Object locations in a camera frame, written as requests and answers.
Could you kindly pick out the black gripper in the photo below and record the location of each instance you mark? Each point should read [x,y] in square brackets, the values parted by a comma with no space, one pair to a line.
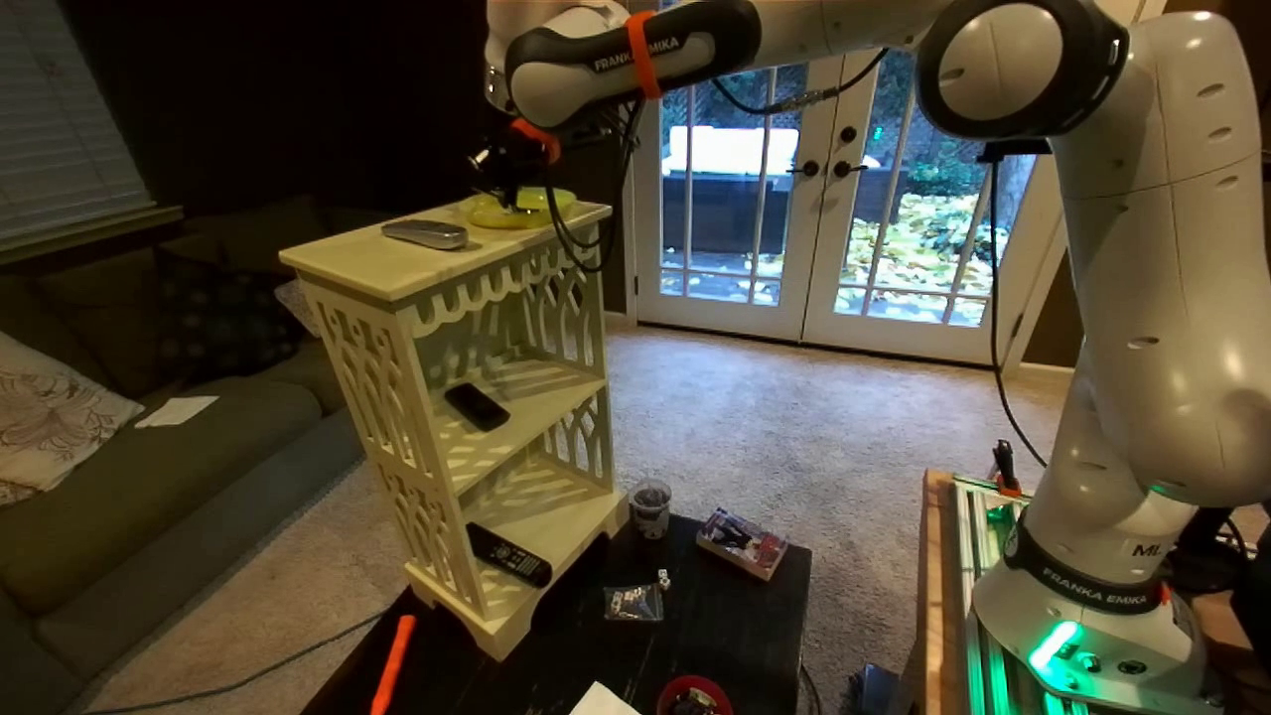
[525,161]

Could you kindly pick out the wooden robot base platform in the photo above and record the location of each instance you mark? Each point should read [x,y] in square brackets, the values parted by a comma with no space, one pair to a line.
[943,598]

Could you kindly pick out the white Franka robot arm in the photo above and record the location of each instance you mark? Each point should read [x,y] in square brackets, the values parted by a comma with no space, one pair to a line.
[1167,333]

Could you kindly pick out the white lattice shelf unit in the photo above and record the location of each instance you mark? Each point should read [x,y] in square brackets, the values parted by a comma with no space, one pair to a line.
[400,263]

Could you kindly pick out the yellow-green plate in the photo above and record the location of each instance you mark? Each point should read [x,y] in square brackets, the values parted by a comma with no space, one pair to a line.
[485,215]

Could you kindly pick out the grey remote control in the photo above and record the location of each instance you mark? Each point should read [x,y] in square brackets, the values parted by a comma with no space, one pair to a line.
[427,235]

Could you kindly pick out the short black remote control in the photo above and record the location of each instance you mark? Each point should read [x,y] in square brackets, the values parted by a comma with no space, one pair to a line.
[478,406]

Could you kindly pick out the white french doors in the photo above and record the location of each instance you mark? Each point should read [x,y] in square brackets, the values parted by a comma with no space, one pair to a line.
[807,239]

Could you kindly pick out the dark patterned pillow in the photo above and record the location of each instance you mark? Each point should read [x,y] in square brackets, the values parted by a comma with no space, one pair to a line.
[224,319]

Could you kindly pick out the long black remote control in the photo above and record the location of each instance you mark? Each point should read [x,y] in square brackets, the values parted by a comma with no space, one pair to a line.
[509,560]

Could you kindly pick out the red and white magazine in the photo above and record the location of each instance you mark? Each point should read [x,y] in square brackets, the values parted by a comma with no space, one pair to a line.
[740,545]

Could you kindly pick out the white paper sheet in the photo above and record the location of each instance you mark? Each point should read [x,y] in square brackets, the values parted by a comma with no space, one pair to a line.
[175,413]

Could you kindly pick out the crumpled clear plastic wrapper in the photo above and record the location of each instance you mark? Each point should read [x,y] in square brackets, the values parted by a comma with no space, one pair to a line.
[636,602]

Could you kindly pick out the black coffee table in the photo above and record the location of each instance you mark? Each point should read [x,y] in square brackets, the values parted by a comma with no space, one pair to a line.
[718,638]

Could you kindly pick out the window blinds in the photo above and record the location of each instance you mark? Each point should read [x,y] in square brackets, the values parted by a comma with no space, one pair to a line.
[66,121]

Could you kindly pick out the grey fabric sofa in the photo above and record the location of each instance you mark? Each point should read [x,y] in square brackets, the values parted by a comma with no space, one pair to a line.
[146,519]

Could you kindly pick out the red round bowl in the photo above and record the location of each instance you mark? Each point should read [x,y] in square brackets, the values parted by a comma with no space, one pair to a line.
[697,700]

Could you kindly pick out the light printed pillow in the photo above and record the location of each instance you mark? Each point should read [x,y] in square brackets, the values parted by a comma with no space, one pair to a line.
[55,418]

